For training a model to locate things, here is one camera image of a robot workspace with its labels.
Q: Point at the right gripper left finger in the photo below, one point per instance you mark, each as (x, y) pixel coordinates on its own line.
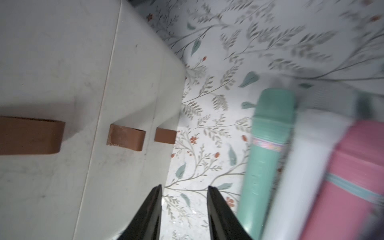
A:
(147, 222)

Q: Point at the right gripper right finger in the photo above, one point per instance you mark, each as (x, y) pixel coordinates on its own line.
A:
(224, 225)

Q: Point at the green microphone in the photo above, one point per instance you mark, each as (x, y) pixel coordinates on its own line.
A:
(272, 124)

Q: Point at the pink microphone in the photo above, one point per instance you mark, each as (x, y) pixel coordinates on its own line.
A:
(354, 183)

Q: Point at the white plastic drawer unit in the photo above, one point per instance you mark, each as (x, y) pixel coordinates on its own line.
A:
(98, 67)

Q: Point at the white microphone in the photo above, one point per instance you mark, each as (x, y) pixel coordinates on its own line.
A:
(324, 115)

